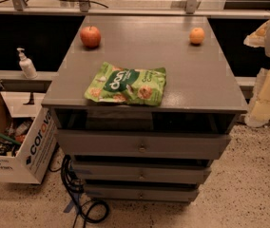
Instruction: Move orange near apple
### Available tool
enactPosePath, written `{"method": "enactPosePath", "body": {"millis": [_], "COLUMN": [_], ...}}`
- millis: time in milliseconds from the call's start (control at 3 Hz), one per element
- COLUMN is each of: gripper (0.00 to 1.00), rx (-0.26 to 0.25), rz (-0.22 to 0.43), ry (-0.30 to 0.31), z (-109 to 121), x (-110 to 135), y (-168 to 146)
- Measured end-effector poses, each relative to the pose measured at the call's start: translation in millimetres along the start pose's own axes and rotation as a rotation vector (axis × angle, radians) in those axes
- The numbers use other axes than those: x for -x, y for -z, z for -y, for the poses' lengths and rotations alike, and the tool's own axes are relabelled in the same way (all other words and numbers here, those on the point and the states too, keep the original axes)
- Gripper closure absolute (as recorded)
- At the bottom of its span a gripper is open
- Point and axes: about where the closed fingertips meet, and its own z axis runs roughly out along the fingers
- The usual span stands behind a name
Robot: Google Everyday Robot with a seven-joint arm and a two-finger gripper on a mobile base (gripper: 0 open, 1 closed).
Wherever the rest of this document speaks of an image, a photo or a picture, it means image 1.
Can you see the black snack packet in box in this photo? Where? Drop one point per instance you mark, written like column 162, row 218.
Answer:
column 8, row 149

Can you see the white cardboard box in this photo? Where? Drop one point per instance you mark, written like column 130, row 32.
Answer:
column 23, row 121

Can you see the grey drawer cabinet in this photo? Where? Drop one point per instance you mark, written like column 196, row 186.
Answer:
column 143, row 115

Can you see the metal railing frame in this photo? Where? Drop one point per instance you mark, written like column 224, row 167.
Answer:
column 125, row 7

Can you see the green snack chip bag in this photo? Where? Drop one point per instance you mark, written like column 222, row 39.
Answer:
column 113, row 84

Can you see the grey bottom drawer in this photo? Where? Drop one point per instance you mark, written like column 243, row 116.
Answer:
column 126, row 192

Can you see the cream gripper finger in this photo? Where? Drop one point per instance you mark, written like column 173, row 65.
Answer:
column 257, row 38
column 259, row 106

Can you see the grey top drawer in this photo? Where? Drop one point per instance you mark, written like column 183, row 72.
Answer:
column 142, row 144

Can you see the white pump dispenser bottle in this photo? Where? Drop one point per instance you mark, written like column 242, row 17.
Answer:
column 26, row 65

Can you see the grey drawer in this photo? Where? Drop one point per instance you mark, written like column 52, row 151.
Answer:
column 115, row 171
column 142, row 144
column 126, row 192

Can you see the orange fruit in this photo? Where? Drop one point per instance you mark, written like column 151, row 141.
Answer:
column 196, row 36

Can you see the red apple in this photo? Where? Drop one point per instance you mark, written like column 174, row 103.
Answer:
column 90, row 36

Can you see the grey middle drawer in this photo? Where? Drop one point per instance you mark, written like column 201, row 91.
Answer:
column 115, row 171

